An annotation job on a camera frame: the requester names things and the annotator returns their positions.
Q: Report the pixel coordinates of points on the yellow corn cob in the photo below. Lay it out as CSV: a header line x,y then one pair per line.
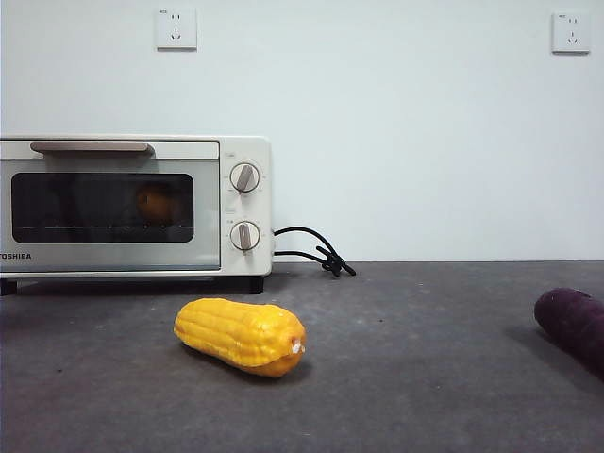
x,y
236,335

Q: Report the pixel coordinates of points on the purple sweet potato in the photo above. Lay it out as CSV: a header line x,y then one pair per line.
x,y
573,321

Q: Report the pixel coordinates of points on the brown potato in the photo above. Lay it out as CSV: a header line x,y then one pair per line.
x,y
153,205

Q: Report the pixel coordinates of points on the white wall socket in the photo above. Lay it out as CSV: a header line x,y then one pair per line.
x,y
571,34
176,29

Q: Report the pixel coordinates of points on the beige oven control knob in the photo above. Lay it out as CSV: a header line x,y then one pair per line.
x,y
245,178
245,236

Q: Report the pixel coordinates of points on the white Toshiba toaster oven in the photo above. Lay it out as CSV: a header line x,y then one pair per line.
x,y
247,207

